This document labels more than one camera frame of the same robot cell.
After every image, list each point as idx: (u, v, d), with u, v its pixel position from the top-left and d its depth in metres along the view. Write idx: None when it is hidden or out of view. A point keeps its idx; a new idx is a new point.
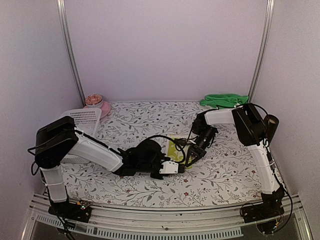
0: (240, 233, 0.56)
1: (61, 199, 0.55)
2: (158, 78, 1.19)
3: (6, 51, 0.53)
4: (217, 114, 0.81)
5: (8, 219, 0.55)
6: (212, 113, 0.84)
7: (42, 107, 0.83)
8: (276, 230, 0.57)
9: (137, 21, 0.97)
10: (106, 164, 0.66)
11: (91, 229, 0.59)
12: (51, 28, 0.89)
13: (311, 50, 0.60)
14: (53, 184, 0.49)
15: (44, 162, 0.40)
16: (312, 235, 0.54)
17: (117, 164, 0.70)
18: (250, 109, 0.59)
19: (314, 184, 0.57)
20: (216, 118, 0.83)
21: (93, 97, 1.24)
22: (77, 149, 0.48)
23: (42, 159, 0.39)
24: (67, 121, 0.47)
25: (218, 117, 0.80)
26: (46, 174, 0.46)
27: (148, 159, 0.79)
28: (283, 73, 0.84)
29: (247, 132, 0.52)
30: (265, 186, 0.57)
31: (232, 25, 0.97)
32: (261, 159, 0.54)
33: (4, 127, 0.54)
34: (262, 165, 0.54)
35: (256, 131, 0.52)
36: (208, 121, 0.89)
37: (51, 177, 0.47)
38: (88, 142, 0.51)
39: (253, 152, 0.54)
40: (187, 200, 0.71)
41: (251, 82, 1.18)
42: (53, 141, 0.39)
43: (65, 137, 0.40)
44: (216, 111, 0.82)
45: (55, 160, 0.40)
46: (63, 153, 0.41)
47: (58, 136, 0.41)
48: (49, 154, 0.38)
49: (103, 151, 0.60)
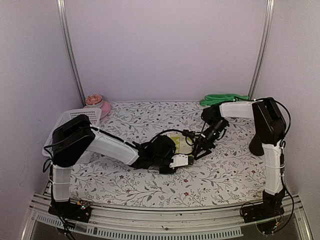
0: (240, 233, 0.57)
1: (64, 199, 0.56)
2: (158, 78, 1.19)
3: (6, 52, 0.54)
4: (234, 107, 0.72)
5: (8, 219, 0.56)
6: (228, 106, 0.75)
7: (42, 107, 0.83)
8: (276, 230, 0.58)
9: (137, 21, 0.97)
10: (123, 157, 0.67)
11: (91, 229, 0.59)
12: (51, 28, 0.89)
13: (312, 51, 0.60)
14: (60, 183, 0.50)
15: (62, 160, 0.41)
16: (312, 235, 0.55)
17: (133, 158, 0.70)
18: (271, 104, 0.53)
19: (314, 184, 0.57)
20: (232, 111, 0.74)
21: (93, 97, 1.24)
22: (96, 146, 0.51)
23: (61, 157, 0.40)
24: (83, 119, 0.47)
25: (235, 110, 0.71)
26: (57, 172, 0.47)
27: (163, 153, 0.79)
28: (283, 74, 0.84)
29: (267, 128, 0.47)
30: (269, 186, 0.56)
31: (232, 25, 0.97)
32: (275, 159, 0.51)
33: (4, 127, 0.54)
34: (274, 166, 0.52)
35: (276, 129, 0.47)
36: (223, 113, 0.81)
37: (61, 175, 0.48)
38: (105, 137, 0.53)
39: (268, 151, 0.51)
40: (187, 200, 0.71)
41: (251, 83, 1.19)
42: (71, 139, 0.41)
43: (82, 134, 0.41)
44: (232, 103, 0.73)
45: (73, 157, 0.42)
46: (80, 151, 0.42)
47: (75, 133, 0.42)
48: (67, 152, 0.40)
49: (121, 145, 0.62)
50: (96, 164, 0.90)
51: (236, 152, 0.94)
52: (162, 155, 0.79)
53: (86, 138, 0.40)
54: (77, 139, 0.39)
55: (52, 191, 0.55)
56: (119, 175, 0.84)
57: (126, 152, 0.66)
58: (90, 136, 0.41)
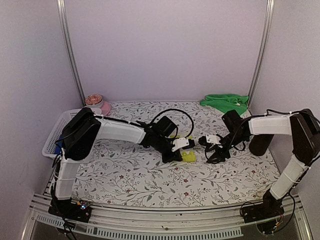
0: (240, 233, 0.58)
1: (66, 197, 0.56)
2: (158, 78, 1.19)
3: (6, 52, 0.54)
4: (265, 122, 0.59)
5: (8, 219, 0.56)
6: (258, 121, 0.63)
7: (41, 107, 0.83)
8: (276, 230, 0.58)
9: (137, 21, 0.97)
10: (131, 137, 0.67)
11: (91, 229, 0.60)
12: (51, 28, 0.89)
13: (311, 51, 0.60)
14: (66, 178, 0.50)
15: (77, 153, 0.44)
16: (312, 235, 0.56)
17: (141, 135, 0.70)
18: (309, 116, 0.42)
19: (314, 184, 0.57)
20: (265, 127, 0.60)
21: (93, 97, 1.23)
22: (103, 132, 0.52)
23: (76, 150, 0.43)
24: (86, 111, 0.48)
25: (268, 126, 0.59)
26: (66, 167, 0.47)
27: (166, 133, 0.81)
28: (283, 74, 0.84)
29: (307, 144, 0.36)
30: (277, 191, 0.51)
31: (232, 25, 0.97)
32: (296, 174, 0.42)
33: (4, 128, 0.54)
34: (292, 179, 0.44)
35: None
36: (252, 129, 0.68)
37: (69, 170, 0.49)
38: (111, 123, 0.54)
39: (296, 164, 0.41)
40: (187, 200, 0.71)
41: (251, 83, 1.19)
42: (81, 131, 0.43)
43: (89, 124, 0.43)
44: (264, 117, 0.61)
45: (86, 147, 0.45)
46: (91, 140, 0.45)
47: (83, 126, 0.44)
48: (81, 143, 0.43)
49: (126, 127, 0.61)
50: (96, 163, 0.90)
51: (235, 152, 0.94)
52: (165, 133, 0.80)
53: (94, 127, 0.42)
54: (86, 130, 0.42)
55: (54, 189, 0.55)
56: (119, 175, 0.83)
57: (134, 132, 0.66)
58: (97, 124, 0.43)
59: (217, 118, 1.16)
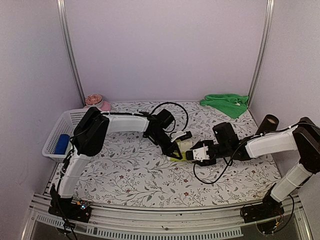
0: (240, 233, 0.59)
1: (69, 195, 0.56)
2: (158, 78, 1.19)
3: (6, 51, 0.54)
4: (265, 142, 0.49)
5: (8, 219, 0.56)
6: (256, 143, 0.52)
7: (42, 108, 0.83)
8: (276, 230, 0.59)
9: (136, 20, 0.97)
10: (136, 127, 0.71)
11: (91, 229, 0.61)
12: (51, 28, 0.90)
13: (312, 51, 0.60)
14: (74, 175, 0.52)
15: (92, 149, 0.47)
16: (312, 235, 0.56)
17: (144, 123, 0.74)
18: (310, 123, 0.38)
19: (314, 185, 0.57)
20: (265, 148, 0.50)
21: (93, 97, 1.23)
22: (111, 126, 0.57)
23: (90, 146, 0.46)
24: (93, 110, 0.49)
25: (267, 147, 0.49)
26: (77, 163, 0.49)
27: (166, 123, 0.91)
28: (283, 74, 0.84)
29: (316, 155, 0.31)
30: (279, 194, 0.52)
31: (232, 25, 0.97)
32: (300, 179, 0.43)
33: (4, 127, 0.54)
34: (296, 183, 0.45)
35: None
36: (252, 153, 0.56)
37: (77, 166, 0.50)
38: (117, 118, 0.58)
39: (301, 172, 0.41)
40: (187, 200, 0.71)
41: (251, 82, 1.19)
42: (93, 128, 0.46)
43: (99, 122, 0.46)
44: (262, 138, 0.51)
45: (99, 144, 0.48)
46: (102, 136, 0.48)
47: (93, 124, 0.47)
48: (94, 140, 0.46)
49: (129, 119, 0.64)
50: (97, 163, 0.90)
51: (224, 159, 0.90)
52: (165, 123, 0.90)
53: (105, 123, 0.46)
54: (99, 127, 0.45)
55: (58, 186, 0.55)
56: (119, 175, 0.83)
57: (139, 121, 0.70)
58: (107, 120, 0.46)
59: (217, 118, 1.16)
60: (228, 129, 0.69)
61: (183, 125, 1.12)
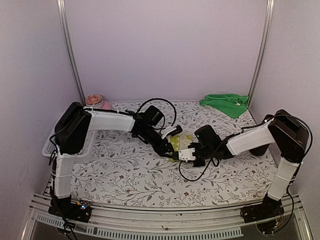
0: (240, 233, 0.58)
1: (66, 194, 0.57)
2: (159, 78, 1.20)
3: (6, 51, 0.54)
4: (244, 139, 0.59)
5: (8, 219, 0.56)
6: (236, 140, 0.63)
7: (42, 107, 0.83)
8: (276, 230, 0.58)
9: (137, 21, 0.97)
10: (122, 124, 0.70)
11: (91, 229, 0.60)
12: (51, 28, 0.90)
13: (311, 51, 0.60)
14: (64, 176, 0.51)
15: (72, 146, 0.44)
16: (312, 236, 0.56)
17: (131, 123, 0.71)
18: (285, 114, 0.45)
19: (314, 185, 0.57)
20: (245, 143, 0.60)
21: (93, 97, 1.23)
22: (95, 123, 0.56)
23: (71, 143, 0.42)
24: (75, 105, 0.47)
25: (247, 142, 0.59)
26: (63, 164, 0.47)
27: (155, 122, 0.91)
28: (283, 74, 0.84)
29: (294, 144, 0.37)
30: (276, 193, 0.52)
31: (232, 26, 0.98)
32: (289, 172, 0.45)
33: (4, 127, 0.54)
34: (288, 178, 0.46)
35: (304, 142, 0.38)
36: (233, 150, 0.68)
37: (65, 166, 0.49)
38: (100, 114, 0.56)
39: (287, 165, 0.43)
40: (187, 200, 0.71)
41: (251, 83, 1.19)
42: (73, 124, 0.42)
43: (81, 117, 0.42)
44: (241, 136, 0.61)
45: (81, 140, 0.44)
46: (84, 133, 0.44)
47: (74, 119, 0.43)
48: (75, 137, 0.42)
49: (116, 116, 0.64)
50: (96, 163, 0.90)
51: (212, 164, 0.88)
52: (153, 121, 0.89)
53: (85, 119, 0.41)
54: (78, 122, 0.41)
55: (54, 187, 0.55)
56: (119, 175, 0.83)
57: (124, 119, 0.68)
58: (88, 116, 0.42)
59: (218, 118, 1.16)
60: (209, 132, 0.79)
61: (183, 125, 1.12)
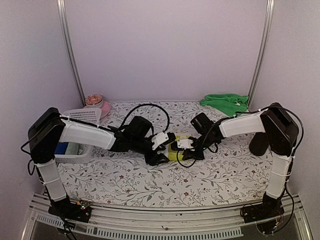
0: (240, 233, 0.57)
1: (61, 196, 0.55)
2: (159, 78, 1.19)
3: (6, 51, 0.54)
4: (236, 124, 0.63)
5: (7, 219, 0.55)
6: (228, 123, 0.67)
7: (41, 107, 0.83)
8: (276, 230, 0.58)
9: (137, 21, 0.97)
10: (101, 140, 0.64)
11: (91, 229, 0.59)
12: (51, 28, 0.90)
13: (311, 51, 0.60)
14: (51, 181, 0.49)
15: (41, 155, 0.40)
16: (312, 235, 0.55)
17: (110, 141, 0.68)
18: (279, 107, 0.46)
19: (314, 185, 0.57)
20: (235, 127, 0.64)
21: (93, 97, 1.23)
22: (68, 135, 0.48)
23: (38, 152, 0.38)
24: (52, 112, 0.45)
25: (239, 127, 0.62)
26: (42, 171, 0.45)
27: (142, 134, 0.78)
28: (283, 74, 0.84)
29: (282, 137, 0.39)
30: (274, 192, 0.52)
31: (232, 26, 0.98)
32: (283, 168, 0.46)
33: (4, 128, 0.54)
34: (283, 174, 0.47)
35: (292, 136, 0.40)
36: (224, 133, 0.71)
37: (46, 172, 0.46)
38: (77, 126, 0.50)
39: (280, 161, 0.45)
40: (187, 200, 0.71)
41: (251, 83, 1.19)
42: (44, 132, 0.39)
43: (53, 125, 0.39)
44: (234, 119, 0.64)
45: (51, 150, 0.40)
46: (56, 142, 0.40)
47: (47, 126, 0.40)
48: (43, 146, 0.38)
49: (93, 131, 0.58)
50: (96, 163, 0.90)
51: (212, 164, 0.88)
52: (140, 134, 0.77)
53: (57, 128, 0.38)
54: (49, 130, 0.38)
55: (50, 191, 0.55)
56: (119, 175, 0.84)
57: (104, 136, 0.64)
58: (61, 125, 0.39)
59: (218, 118, 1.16)
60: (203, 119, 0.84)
61: (183, 125, 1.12)
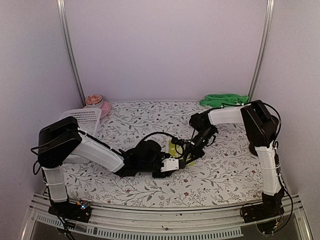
0: (240, 233, 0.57)
1: (62, 199, 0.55)
2: (159, 78, 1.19)
3: (6, 51, 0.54)
4: (222, 113, 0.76)
5: (8, 219, 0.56)
6: (216, 113, 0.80)
7: (41, 107, 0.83)
8: (276, 230, 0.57)
9: (137, 21, 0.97)
10: (110, 162, 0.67)
11: (91, 229, 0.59)
12: (51, 28, 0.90)
13: (311, 51, 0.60)
14: (54, 184, 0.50)
15: (46, 162, 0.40)
16: (312, 235, 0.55)
17: (118, 166, 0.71)
18: (261, 106, 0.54)
19: (314, 185, 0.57)
20: (221, 115, 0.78)
21: (93, 97, 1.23)
22: (80, 149, 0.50)
23: (45, 157, 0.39)
24: (70, 121, 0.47)
25: (224, 117, 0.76)
26: (49, 173, 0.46)
27: (149, 159, 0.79)
28: (283, 73, 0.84)
29: (258, 132, 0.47)
30: (267, 187, 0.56)
31: (232, 25, 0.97)
32: (269, 161, 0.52)
33: (5, 128, 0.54)
34: (271, 167, 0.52)
35: (268, 131, 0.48)
36: (212, 121, 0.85)
37: (52, 175, 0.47)
38: (92, 143, 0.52)
39: (264, 155, 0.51)
40: (187, 200, 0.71)
41: (251, 83, 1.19)
42: (58, 140, 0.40)
43: (70, 136, 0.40)
44: (220, 110, 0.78)
45: (58, 160, 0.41)
46: (66, 154, 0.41)
47: (62, 136, 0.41)
48: (52, 154, 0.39)
49: (105, 152, 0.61)
50: (96, 164, 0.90)
51: (212, 164, 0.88)
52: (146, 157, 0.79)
53: (73, 141, 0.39)
54: (64, 141, 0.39)
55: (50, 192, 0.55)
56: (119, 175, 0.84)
57: (114, 160, 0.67)
58: (78, 141, 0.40)
59: None
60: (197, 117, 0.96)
61: (183, 125, 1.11)
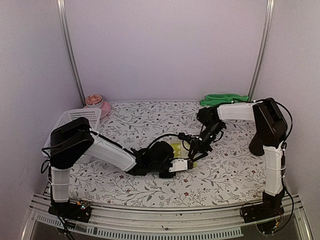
0: (241, 233, 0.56)
1: (64, 199, 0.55)
2: (159, 78, 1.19)
3: (6, 51, 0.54)
4: (232, 108, 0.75)
5: (8, 219, 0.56)
6: (225, 108, 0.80)
7: (41, 107, 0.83)
8: (276, 230, 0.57)
9: (137, 21, 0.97)
10: (120, 163, 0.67)
11: (91, 229, 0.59)
12: (51, 27, 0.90)
13: (311, 51, 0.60)
14: (59, 184, 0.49)
15: (59, 162, 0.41)
16: (312, 235, 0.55)
17: (131, 166, 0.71)
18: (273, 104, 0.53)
19: (314, 185, 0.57)
20: (231, 110, 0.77)
21: (93, 97, 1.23)
22: (94, 149, 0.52)
23: (57, 158, 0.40)
24: (82, 122, 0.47)
25: (234, 112, 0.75)
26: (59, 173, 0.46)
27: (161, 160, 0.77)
28: (283, 73, 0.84)
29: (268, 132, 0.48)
30: (269, 188, 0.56)
31: (232, 25, 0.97)
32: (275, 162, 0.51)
33: (5, 128, 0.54)
34: (276, 168, 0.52)
35: (279, 131, 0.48)
36: (222, 116, 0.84)
37: (59, 175, 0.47)
38: (104, 143, 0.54)
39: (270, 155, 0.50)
40: (187, 200, 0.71)
41: (251, 83, 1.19)
42: (70, 141, 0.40)
43: (82, 137, 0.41)
44: (231, 105, 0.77)
45: (70, 160, 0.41)
46: (78, 155, 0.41)
47: (75, 136, 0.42)
48: (65, 155, 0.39)
49: (118, 152, 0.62)
50: (96, 164, 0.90)
51: (212, 164, 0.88)
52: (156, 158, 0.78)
53: (85, 142, 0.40)
54: (77, 142, 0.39)
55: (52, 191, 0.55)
56: (119, 175, 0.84)
57: (127, 160, 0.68)
58: (90, 141, 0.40)
59: None
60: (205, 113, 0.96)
61: (183, 125, 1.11)
